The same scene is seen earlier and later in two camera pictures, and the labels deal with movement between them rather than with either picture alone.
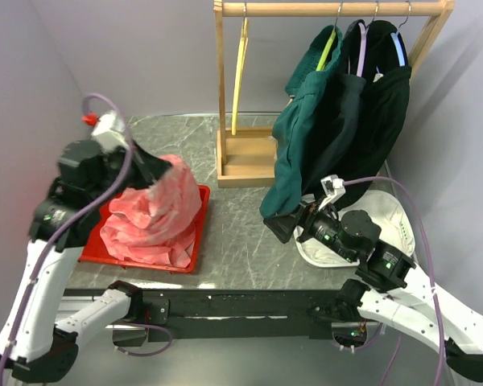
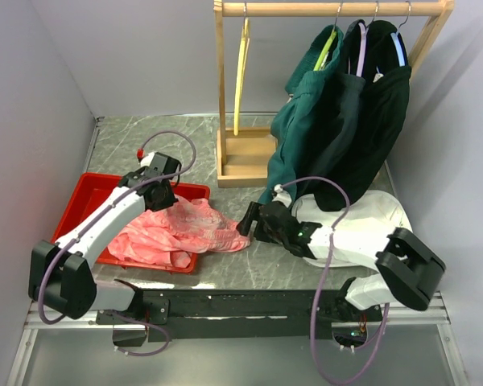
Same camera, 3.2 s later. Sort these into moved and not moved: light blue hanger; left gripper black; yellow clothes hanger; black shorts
Moved: left gripper black
Not moved: light blue hanger; black shorts; yellow clothes hanger
